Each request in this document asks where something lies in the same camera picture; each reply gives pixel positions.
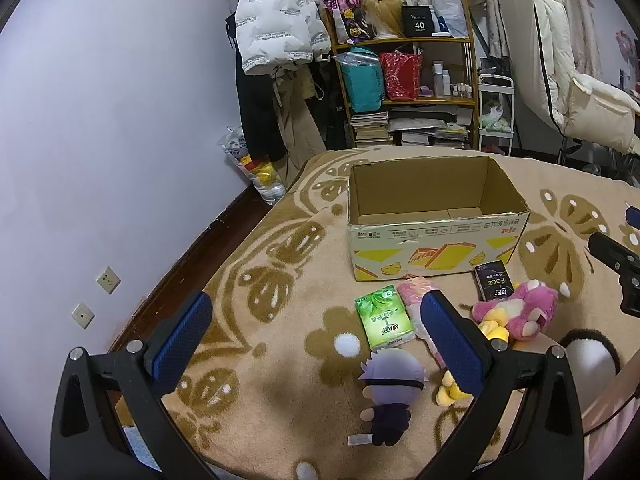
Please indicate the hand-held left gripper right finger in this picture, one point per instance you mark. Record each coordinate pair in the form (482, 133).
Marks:
(452, 345)

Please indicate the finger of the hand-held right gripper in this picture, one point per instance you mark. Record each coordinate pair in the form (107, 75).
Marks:
(633, 216)
(612, 251)

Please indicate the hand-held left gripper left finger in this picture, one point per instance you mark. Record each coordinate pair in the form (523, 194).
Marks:
(182, 342)

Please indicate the yellow plush toy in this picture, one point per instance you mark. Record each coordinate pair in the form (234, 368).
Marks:
(450, 392)

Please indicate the pink plastic bag pack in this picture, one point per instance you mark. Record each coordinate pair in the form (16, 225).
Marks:
(412, 296)

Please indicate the purple-haired doll plush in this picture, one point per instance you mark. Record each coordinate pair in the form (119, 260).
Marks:
(392, 375)

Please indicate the black tissue pack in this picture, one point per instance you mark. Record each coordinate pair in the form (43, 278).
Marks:
(492, 282)

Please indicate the green tissue pack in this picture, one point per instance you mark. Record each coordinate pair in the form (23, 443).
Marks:
(382, 317)

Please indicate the pink bear plush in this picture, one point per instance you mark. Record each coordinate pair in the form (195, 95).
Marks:
(520, 305)

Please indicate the cardboard box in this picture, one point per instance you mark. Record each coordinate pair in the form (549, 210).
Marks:
(425, 255)

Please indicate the beige floral rug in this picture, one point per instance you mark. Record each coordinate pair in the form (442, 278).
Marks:
(280, 330)

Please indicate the person's pink pants leg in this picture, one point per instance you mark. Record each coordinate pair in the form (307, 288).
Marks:
(615, 425)

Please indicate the white metal cart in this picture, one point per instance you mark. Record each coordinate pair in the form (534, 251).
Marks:
(511, 110)

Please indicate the green white packets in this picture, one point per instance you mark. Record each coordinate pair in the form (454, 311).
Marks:
(495, 120)

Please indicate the snack bag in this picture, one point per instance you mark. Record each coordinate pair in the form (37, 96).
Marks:
(260, 175)

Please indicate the cream folding lounge chair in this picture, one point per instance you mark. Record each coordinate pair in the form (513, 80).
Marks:
(550, 35)

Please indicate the row of small bottles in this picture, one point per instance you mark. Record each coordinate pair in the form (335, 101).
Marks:
(462, 91)

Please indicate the messy pile of books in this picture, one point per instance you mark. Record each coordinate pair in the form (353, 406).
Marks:
(430, 132)

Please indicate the short white bottle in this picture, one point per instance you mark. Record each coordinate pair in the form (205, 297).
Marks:
(446, 85)

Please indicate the tall stack of books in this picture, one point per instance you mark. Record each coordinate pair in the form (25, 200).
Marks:
(370, 130)

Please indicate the wooden shelf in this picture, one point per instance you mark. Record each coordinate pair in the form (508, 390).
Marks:
(425, 103)

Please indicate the tall white bottle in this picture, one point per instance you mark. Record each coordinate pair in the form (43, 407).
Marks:
(438, 80)

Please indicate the beige hanging pants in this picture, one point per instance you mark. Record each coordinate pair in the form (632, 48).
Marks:
(300, 130)

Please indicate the black hanging coat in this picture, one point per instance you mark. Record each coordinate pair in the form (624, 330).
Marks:
(255, 110)

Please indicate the red patterned bag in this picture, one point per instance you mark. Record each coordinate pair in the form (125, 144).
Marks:
(400, 77)

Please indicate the teal bag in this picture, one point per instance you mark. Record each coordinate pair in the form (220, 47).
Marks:
(365, 87)

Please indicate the dark hanging garment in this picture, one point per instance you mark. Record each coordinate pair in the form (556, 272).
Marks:
(325, 100)

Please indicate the white plastic bag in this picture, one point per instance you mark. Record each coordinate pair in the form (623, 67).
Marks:
(447, 5)

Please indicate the black gift box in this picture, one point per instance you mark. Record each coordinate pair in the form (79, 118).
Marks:
(417, 21)

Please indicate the clear plastic bag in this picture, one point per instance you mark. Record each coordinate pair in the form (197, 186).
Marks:
(355, 57)

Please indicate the blonde wig on mannequin head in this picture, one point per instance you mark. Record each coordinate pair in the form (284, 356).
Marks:
(382, 12)

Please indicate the white puffer jacket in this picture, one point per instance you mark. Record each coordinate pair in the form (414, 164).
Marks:
(270, 15)

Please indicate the black pink printed bag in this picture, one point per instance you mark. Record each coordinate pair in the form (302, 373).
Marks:
(345, 15)

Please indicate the beige wall socket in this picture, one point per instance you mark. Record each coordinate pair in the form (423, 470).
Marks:
(109, 280)
(82, 316)

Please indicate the wall poster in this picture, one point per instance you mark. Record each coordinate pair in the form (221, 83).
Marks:
(627, 47)

